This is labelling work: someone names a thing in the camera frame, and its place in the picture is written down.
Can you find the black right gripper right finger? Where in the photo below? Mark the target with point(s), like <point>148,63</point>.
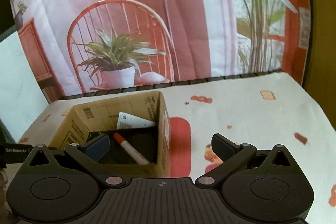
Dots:
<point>234,157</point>

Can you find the printed living room backdrop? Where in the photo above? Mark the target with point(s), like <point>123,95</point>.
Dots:
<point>82,46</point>

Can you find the red capped white marker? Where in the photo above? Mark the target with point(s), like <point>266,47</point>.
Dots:
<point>131,151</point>

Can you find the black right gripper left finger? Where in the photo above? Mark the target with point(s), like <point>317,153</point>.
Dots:
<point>85,158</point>

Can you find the cartoon printed table mat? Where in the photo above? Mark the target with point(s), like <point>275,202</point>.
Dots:
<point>262,110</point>

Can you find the white printed card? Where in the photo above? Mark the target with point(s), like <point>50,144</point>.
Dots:
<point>128,121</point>

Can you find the brown SF cardboard box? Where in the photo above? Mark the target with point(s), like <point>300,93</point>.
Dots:
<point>102,115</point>

